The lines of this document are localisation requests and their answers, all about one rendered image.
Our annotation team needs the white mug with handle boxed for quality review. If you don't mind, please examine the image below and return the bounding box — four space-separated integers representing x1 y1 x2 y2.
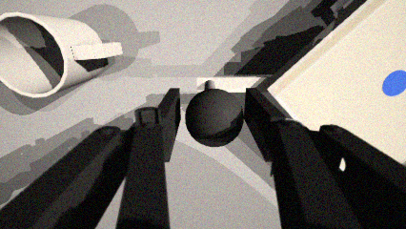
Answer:
0 11 122 98

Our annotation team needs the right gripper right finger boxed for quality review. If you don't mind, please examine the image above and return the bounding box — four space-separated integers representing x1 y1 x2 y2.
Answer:
244 88 406 229

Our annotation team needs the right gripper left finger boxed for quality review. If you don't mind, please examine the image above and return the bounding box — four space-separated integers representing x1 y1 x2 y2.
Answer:
0 88 181 229

